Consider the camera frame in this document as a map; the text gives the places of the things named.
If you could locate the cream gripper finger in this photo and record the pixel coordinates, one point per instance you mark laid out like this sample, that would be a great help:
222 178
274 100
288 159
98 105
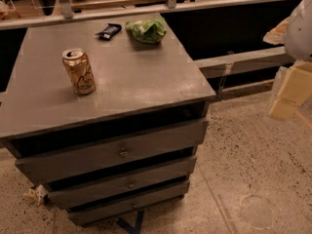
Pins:
292 87
276 35

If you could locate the bottom grey drawer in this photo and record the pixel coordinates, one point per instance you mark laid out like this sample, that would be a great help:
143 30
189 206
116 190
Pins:
136 202

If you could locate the black snack wrapper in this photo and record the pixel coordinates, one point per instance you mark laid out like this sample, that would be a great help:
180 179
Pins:
110 31

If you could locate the middle grey drawer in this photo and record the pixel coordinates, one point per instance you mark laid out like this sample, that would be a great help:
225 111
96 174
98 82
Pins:
97 190

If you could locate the orange soda can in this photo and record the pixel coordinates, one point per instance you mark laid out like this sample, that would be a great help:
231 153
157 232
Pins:
77 65

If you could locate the grey drawer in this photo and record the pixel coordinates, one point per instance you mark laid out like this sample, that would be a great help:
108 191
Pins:
97 190
136 202
60 165

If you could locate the grey drawer cabinet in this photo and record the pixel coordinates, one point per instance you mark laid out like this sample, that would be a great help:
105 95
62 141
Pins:
139 88

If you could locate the crumpled paper scrap on floor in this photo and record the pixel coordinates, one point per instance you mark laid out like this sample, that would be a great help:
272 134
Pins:
38 193

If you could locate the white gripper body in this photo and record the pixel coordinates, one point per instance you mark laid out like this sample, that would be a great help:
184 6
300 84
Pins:
300 33

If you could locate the green chip bag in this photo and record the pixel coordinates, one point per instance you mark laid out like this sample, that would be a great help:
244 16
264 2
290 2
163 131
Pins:
150 31

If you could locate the top grey drawer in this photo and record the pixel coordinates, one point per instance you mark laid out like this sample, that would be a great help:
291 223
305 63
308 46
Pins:
60 165

